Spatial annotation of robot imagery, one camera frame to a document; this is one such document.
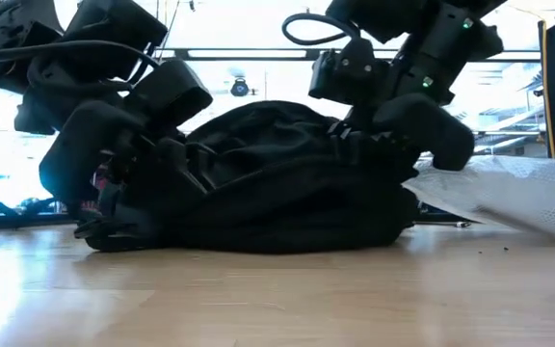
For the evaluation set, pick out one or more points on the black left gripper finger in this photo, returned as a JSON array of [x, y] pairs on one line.
[[85, 140]]

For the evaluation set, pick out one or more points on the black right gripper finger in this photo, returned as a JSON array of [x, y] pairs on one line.
[[431, 125]]

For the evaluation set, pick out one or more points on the white mesh bag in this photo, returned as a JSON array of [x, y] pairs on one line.
[[523, 193]]

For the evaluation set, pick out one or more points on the black backpack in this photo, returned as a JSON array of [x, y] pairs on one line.
[[282, 207]]

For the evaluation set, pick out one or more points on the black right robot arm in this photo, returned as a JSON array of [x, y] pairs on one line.
[[378, 14]]

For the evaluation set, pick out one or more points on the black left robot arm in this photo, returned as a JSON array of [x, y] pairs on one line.
[[12, 43]]

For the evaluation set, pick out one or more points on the round black hanging lamp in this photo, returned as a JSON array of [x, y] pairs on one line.
[[240, 88]]

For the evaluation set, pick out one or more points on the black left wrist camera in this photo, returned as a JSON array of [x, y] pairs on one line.
[[171, 91]]

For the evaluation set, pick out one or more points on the black table frame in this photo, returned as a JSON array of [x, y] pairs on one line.
[[17, 221]]

